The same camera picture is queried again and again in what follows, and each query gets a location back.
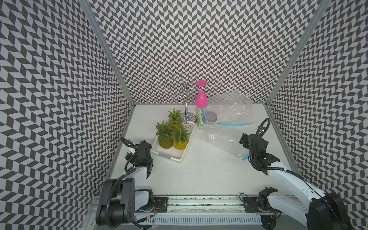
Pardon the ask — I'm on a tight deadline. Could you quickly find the grey round bowl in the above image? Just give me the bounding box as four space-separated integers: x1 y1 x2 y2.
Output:
203 111 218 125

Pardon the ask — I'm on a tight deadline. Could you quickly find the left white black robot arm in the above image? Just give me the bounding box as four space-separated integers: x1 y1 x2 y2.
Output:
95 137 154 230

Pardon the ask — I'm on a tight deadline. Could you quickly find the yellow toy pineapple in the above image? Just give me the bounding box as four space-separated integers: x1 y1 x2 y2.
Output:
167 108 183 131

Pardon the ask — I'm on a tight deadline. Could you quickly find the chrome wire cup stand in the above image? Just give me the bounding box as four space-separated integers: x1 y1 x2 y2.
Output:
167 73 197 124

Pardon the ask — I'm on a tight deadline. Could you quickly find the pink plastic wine glass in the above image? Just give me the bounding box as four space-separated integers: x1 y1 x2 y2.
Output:
195 80 208 109

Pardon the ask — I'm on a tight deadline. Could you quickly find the zip-top bag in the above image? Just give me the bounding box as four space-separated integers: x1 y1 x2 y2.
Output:
201 108 253 127
205 91 253 123
203 124 249 161

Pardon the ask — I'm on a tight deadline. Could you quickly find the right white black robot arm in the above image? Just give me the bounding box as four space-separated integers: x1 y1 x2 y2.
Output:
239 118 353 230

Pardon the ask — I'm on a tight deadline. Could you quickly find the green small boxes strip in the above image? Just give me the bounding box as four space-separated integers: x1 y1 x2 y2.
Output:
196 108 204 129

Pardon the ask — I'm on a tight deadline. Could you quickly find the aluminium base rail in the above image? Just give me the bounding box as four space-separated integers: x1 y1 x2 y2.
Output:
89 195 328 216

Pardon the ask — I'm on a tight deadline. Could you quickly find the white perforated plastic basket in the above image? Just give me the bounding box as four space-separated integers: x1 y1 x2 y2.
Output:
150 119 196 163

